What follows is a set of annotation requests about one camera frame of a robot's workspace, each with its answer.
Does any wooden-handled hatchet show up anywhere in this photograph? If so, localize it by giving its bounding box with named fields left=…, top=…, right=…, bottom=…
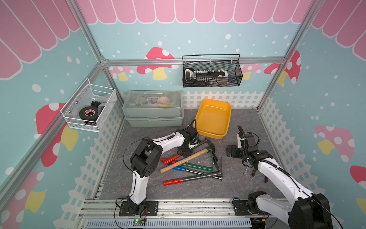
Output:
left=160, top=149, right=208, bottom=174

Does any red-handled small hoe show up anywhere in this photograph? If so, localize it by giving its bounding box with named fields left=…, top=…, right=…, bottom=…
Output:
left=163, top=138, right=217, bottom=166

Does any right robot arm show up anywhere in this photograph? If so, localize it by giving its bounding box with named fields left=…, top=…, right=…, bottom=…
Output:
left=227, top=125, right=334, bottom=229

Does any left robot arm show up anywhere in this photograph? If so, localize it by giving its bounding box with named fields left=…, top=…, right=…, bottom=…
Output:
left=127, top=119, right=200, bottom=215

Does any yellow plastic storage tray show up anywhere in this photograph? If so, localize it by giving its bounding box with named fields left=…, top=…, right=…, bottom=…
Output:
left=196, top=99, right=232, bottom=139

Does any translucent green storage box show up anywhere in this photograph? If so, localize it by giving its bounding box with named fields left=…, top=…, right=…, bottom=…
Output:
left=123, top=90, right=184, bottom=127

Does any white socket bit set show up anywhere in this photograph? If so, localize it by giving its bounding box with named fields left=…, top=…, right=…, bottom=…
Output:
left=184, top=68, right=228, bottom=85

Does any black tape roll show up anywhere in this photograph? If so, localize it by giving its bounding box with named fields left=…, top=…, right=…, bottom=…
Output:
left=79, top=106, right=99, bottom=122

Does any green circuit board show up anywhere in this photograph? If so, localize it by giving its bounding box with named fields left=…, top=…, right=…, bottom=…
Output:
left=132, top=219, right=147, bottom=227

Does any black wire mesh basket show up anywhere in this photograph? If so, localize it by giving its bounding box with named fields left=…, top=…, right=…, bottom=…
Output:
left=182, top=54, right=243, bottom=88

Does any white wire wall basket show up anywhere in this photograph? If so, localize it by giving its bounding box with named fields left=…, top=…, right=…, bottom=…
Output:
left=61, top=79, right=117, bottom=133

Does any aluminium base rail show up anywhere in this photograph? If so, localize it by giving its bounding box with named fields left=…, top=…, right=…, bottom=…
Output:
left=74, top=198, right=289, bottom=229

